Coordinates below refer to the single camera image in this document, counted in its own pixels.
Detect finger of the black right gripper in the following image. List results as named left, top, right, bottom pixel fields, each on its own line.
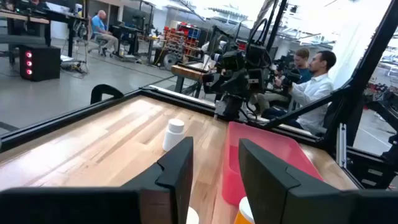
left=203, top=72, right=237, bottom=94
left=236, top=67, right=271, bottom=94

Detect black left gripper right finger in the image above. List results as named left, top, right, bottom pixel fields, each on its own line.
left=238, top=138, right=398, bottom=224

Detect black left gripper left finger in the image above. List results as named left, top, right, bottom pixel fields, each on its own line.
left=0, top=136, right=194, bottom=224

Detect red plastic basket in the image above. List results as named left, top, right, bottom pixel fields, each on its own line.
left=221, top=121, right=324, bottom=207

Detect wood top workbench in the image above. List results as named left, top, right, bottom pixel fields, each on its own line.
left=0, top=9, right=52, bottom=66
left=170, top=61, right=217, bottom=99

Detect person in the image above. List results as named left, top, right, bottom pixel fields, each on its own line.
left=260, top=50, right=337, bottom=136
left=273, top=47, right=313, bottom=85
left=90, top=9, right=119, bottom=57

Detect red parts shelf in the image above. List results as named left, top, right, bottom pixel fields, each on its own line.
left=161, top=21, right=203, bottom=65

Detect office chair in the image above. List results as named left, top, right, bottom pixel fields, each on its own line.
left=88, top=32, right=113, bottom=58

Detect black desk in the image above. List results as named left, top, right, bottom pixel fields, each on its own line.
left=43, top=9, right=90, bottom=58

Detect black computer tower red lights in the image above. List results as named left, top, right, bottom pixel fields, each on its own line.
left=19, top=45, right=62, bottom=82

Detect black curved bracket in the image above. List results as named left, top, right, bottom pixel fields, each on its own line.
left=90, top=83, right=125, bottom=105

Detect black metal table frame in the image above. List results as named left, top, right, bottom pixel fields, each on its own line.
left=0, top=0, right=398, bottom=191

